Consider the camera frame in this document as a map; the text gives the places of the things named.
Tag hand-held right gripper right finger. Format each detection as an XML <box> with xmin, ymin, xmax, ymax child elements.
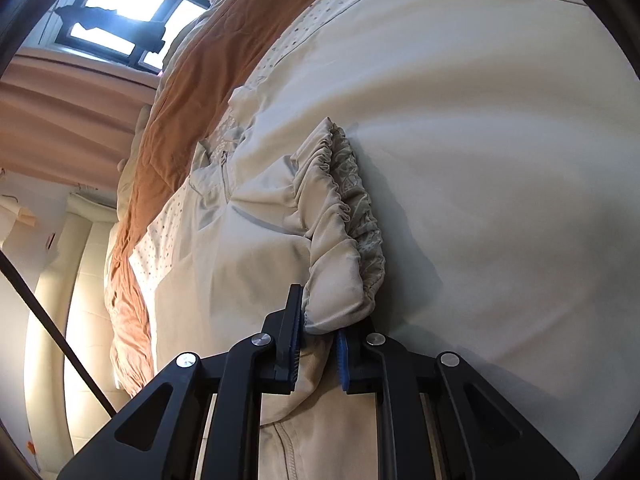
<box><xmin>336</xmin><ymin>328</ymin><xmax>581</xmax><ymax>480</ymax></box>

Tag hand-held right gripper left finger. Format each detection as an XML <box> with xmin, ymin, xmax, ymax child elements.
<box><xmin>57</xmin><ymin>284</ymin><xmax>306</xmax><ymax>480</ymax></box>

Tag beige jacket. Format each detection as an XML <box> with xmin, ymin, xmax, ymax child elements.
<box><xmin>152</xmin><ymin>0</ymin><xmax>640</xmax><ymax>480</ymax></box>

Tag floral white bedsheet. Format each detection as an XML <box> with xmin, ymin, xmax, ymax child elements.
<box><xmin>127</xmin><ymin>0</ymin><xmax>361</xmax><ymax>286</ymax></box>

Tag orange blanket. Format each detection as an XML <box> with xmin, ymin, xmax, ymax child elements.
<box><xmin>107</xmin><ymin>0</ymin><xmax>323</xmax><ymax>396</ymax></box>

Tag peach curtain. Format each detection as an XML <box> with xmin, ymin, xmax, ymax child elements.
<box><xmin>0</xmin><ymin>55</ymin><xmax>157</xmax><ymax>187</ymax></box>

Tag black framed window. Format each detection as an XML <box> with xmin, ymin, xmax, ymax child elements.
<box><xmin>30</xmin><ymin>0</ymin><xmax>241</xmax><ymax>77</ymax></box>

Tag cream padded bed frame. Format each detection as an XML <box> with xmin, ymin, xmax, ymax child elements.
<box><xmin>30</xmin><ymin>192</ymin><xmax>132</xmax><ymax>461</ymax></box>

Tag black cable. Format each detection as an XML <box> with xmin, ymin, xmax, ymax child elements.
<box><xmin>0</xmin><ymin>250</ymin><xmax>119</xmax><ymax>417</ymax></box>

